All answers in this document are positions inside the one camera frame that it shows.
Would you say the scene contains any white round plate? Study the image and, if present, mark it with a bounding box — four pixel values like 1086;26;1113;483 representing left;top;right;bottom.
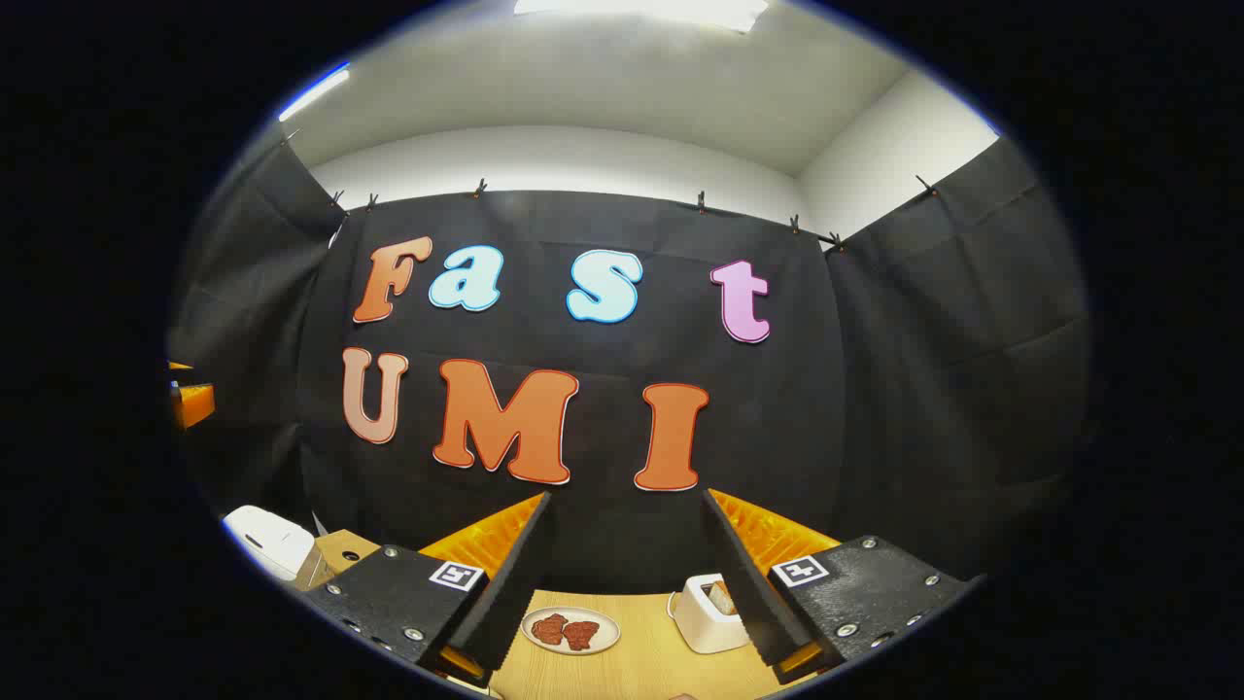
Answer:
521;605;622;656

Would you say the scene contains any ceiling light strip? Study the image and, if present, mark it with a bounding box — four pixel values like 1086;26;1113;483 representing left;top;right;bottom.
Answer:
278;62;352;123

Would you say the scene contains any white rice cooker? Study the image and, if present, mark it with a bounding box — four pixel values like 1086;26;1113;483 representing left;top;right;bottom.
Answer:
223;505;318;584

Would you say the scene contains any black backdrop cloth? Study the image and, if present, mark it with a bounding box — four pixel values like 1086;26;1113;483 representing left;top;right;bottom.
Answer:
167;126;1089;596

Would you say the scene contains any white toaster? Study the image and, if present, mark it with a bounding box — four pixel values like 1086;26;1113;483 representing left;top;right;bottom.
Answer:
670;573;751;655

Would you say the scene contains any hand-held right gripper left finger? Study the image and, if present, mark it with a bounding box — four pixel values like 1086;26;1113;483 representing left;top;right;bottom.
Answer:
303;491;555;683

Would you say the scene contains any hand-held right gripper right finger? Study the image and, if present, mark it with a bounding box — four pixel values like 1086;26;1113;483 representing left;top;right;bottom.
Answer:
702;488;985;686

